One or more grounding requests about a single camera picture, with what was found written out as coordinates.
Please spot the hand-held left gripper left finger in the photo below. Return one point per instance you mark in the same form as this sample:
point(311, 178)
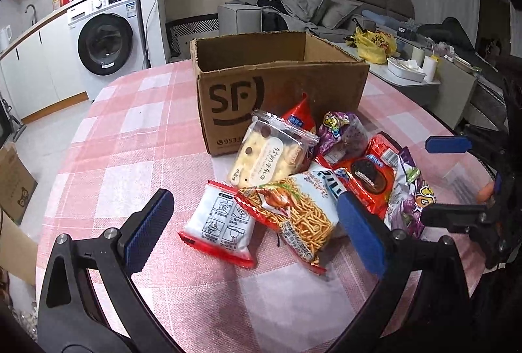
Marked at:
point(149, 230)

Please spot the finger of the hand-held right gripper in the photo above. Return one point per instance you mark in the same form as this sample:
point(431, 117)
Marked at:
point(446, 144)
point(452, 214)

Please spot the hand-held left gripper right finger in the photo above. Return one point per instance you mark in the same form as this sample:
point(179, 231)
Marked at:
point(363, 235)

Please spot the purple snack packet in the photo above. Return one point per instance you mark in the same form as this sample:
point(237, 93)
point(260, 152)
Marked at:
point(340, 137)
point(410, 190)

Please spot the red cookie snack packet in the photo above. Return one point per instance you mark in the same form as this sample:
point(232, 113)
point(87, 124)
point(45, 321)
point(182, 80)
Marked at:
point(369, 177)

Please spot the fried sticks snack packet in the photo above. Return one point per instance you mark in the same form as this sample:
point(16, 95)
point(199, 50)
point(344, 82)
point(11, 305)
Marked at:
point(297, 214)

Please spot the white noodle packet red edges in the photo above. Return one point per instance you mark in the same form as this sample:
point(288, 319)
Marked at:
point(218, 224)

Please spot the clear cake snack packet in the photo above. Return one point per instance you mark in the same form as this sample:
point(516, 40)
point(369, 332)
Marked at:
point(265, 153)

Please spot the red pointed snack packet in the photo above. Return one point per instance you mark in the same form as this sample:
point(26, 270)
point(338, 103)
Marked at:
point(299, 112)

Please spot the brown cardboard box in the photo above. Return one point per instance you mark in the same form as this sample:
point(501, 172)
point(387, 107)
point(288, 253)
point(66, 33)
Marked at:
point(285, 92)

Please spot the person's right hand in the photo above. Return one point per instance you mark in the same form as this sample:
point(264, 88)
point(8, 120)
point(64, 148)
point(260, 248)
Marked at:
point(485, 192)

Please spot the white coffee table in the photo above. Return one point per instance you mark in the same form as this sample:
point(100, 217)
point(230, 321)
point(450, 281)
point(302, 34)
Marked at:
point(448, 92)

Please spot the white cup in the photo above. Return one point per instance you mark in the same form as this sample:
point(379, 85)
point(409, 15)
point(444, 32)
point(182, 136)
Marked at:
point(431, 70)

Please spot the pink checked tablecloth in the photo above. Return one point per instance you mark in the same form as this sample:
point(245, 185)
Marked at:
point(122, 157)

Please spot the white lidded container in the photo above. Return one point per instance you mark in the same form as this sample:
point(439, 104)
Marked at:
point(405, 71)

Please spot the dark cloth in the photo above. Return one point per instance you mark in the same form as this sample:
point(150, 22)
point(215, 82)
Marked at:
point(446, 33)

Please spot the yellow plastic bag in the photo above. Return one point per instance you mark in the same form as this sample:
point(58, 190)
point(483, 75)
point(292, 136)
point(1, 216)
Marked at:
point(373, 45)

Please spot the printed cardboard box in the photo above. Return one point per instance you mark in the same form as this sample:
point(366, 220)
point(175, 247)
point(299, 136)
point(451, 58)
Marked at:
point(16, 186)

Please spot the white washing machine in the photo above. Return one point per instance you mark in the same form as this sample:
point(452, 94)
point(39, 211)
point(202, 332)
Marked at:
point(106, 43)

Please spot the grey blanket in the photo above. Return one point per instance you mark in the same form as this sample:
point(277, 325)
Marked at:
point(304, 10)

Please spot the white counter cabinet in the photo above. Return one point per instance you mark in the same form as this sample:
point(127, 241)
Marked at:
point(45, 59)

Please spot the patterned black white panel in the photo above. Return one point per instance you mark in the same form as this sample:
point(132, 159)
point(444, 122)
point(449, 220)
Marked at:
point(191, 33)

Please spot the black bag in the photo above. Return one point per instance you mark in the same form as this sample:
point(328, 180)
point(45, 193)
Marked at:
point(272, 17)

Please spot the grey sofa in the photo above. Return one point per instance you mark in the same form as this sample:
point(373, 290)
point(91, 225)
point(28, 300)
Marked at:
point(240, 17)

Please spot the white kettle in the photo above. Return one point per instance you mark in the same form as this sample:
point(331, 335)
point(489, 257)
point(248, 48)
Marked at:
point(5, 38)

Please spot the metal faucet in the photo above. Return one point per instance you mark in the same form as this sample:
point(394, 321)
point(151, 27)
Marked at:
point(32, 13)

